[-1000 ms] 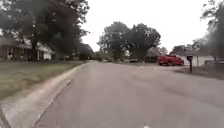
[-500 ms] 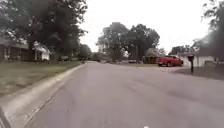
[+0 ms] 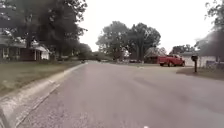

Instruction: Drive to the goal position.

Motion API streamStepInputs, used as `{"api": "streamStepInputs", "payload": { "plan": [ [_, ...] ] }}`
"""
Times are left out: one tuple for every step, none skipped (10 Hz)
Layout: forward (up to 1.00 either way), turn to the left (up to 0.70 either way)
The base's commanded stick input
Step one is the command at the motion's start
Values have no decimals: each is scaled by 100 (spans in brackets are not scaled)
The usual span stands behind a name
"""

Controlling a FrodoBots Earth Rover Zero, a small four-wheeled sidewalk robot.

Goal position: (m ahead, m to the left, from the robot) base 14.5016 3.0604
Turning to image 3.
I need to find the brick house with white gable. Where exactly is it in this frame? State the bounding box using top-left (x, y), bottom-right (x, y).
top-left (0, 35), bottom-right (51, 62)

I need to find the grey asphalt road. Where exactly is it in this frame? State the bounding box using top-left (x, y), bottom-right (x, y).
top-left (15, 60), bottom-right (224, 128)

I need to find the dark mailbox on post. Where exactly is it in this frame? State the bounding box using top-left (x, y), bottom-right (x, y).
top-left (190, 54), bottom-right (199, 74)

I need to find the large dark tree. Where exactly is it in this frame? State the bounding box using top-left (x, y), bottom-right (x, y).
top-left (0, 0), bottom-right (89, 62)

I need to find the red pickup truck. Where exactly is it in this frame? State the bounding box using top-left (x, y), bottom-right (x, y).
top-left (156, 54), bottom-right (186, 68)

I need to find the pale concrete kerb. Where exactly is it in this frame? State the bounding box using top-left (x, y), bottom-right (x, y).
top-left (0, 62), bottom-right (89, 128)

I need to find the grass lawn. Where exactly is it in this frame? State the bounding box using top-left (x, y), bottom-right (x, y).
top-left (175, 67), bottom-right (224, 81)
top-left (108, 61), bottom-right (159, 68)
top-left (0, 60), bottom-right (83, 98)

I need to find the white house with grey roof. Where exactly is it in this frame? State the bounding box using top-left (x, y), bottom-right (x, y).
top-left (180, 31), bottom-right (224, 70)

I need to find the small brown building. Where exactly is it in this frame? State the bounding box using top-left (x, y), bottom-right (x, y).
top-left (144, 47), bottom-right (168, 65)

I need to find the group of tall trees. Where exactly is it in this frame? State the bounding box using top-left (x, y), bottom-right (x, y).
top-left (95, 20), bottom-right (162, 63)

